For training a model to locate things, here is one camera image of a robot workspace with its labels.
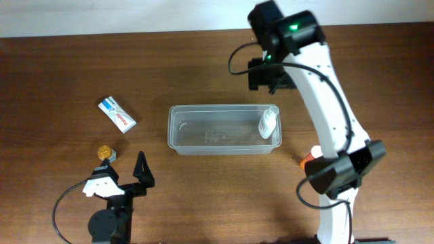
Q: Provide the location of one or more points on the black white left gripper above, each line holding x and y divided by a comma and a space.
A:
129, 190

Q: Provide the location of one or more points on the white Panadol box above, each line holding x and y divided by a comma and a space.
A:
123, 121

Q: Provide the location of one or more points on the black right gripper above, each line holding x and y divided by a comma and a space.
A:
259, 75

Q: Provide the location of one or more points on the gold lid small jar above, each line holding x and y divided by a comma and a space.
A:
106, 152

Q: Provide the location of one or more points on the clear plastic container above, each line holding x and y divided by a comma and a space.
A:
220, 129

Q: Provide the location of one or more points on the orange bottle white cap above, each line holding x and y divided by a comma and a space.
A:
314, 154

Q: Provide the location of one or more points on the white dropper bottle clear cap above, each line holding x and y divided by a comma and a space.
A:
268, 122

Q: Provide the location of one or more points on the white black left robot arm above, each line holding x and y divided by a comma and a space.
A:
113, 224

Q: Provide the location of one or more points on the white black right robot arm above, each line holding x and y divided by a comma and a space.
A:
296, 45

